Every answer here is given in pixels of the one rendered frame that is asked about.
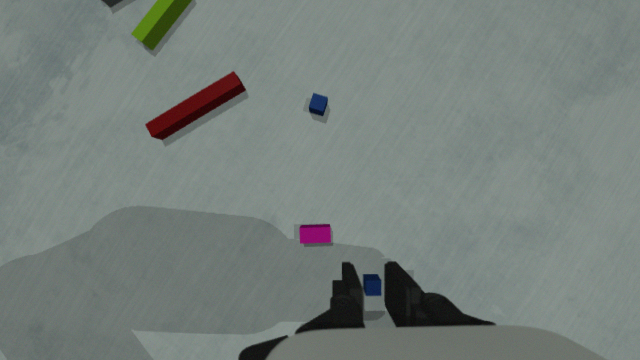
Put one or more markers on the dark red rod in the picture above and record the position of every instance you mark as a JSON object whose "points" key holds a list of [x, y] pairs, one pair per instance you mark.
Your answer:
{"points": [[195, 106]]}

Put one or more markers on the lime green rod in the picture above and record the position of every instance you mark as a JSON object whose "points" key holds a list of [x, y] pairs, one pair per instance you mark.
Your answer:
{"points": [[158, 21]]}

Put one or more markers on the small blue cube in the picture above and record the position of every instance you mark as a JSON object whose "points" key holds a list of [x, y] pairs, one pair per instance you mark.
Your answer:
{"points": [[372, 285], [318, 104]]}

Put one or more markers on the grey rod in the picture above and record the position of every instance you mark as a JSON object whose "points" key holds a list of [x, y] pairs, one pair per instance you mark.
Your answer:
{"points": [[111, 3]]}

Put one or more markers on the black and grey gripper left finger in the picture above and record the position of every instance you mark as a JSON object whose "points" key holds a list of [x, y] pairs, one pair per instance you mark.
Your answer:
{"points": [[346, 311]]}

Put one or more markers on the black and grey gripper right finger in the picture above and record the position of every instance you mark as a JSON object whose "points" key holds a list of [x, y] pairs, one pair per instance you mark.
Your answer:
{"points": [[408, 309]]}

